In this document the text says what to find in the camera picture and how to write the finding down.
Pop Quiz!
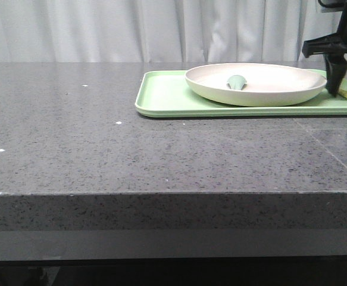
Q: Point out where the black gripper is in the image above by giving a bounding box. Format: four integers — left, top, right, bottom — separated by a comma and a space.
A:
302, 1, 347, 96

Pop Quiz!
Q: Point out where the beige round plate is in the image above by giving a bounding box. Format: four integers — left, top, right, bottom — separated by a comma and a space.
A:
185, 63, 327, 107

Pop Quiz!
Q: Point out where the sage green spoon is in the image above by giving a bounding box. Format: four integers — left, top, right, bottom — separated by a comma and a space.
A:
227, 75, 247, 91

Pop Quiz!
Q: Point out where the light green tray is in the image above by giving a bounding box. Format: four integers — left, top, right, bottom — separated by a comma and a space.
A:
135, 70, 347, 118

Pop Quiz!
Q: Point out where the white curtain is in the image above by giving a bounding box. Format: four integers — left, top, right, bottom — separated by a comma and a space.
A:
0, 1, 341, 63

